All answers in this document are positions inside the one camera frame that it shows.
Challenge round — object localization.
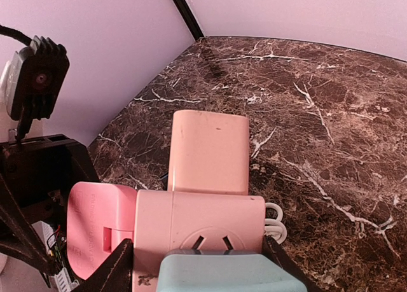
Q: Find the white slotted cable duct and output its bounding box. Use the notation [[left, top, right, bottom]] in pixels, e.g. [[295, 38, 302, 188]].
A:
[[49, 268, 79, 292]]

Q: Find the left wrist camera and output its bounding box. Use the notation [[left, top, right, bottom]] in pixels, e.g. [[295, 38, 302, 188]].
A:
[[0, 24, 71, 143]]

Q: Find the pink cube socket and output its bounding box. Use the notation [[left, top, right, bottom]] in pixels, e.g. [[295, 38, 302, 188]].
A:
[[132, 190, 265, 291]]

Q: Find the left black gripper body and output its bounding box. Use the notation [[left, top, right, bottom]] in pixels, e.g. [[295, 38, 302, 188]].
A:
[[1, 134, 100, 207]]

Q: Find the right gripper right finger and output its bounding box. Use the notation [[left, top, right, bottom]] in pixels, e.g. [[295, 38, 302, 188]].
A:
[[261, 236, 321, 292]]

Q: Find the left black frame post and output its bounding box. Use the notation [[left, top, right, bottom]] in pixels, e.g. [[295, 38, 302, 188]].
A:
[[172, 0, 204, 41]]

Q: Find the light pink charger block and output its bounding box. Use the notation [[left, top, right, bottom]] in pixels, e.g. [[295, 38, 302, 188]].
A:
[[167, 109, 249, 195]]

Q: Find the bright pink plug adapter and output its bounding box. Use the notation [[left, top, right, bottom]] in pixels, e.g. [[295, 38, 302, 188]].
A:
[[67, 182, 137, 280]]

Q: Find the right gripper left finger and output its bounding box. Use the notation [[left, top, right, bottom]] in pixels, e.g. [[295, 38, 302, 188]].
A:
[[73, 239, 133, 292]]

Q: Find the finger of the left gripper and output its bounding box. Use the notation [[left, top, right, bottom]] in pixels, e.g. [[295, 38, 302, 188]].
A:
[[1, 174, 64, 279]]

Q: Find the teal charger plug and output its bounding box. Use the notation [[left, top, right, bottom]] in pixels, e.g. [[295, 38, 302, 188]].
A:
[[156, 249, 307, 291]]

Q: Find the white coiled power cord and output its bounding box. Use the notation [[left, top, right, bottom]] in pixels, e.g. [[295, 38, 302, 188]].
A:
[[263, 202, 289, 244]]

